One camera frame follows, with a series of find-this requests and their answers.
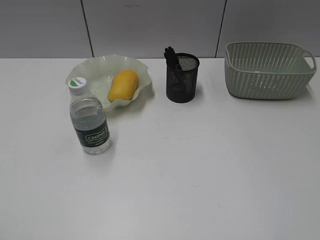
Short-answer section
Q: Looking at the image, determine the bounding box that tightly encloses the yellow mango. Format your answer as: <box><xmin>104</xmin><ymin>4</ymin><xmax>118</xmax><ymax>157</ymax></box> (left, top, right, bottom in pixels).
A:
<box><xmin>108</xmin><ymin>69</ymin><xmax>139</xmax><ymax>103</ymax></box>

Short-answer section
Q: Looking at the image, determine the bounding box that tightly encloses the black marker pen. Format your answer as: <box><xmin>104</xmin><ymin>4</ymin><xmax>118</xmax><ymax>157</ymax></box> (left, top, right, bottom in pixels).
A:
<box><xmin>164</xmin><ymin>46</ymin><xmax>182</xmax><ymax>71</ymax></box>

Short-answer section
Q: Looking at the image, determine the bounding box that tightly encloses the clear water bottle green label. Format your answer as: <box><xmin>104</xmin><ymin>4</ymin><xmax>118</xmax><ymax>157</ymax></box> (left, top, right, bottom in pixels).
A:
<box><xmin>67</xmin><ymin>77</ymin><xmax>111</xmax><ymax>155</ymax></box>

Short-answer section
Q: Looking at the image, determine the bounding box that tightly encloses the black mesh pen holder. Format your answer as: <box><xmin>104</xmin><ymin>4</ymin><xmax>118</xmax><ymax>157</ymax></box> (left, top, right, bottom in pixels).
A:
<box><xmin>166</xmin><ymin>52</ymin><xmax>200</xmax><ymax>103</ymax></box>

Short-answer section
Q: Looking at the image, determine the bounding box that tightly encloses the pale green wavy plate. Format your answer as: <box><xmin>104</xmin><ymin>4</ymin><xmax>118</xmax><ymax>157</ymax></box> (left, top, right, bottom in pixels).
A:
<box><xmin>65</xmin><ymin>54</ymin><xmax>152</xmax><ymax>112</ymax></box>

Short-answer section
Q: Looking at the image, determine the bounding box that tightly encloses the green plastic woven basket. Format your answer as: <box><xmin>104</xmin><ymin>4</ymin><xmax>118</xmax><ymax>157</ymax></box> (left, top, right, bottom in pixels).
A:
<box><xmin>224</xmin><ymin>41</ymin><xmax>317</xmax><ymax>100</ymax></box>

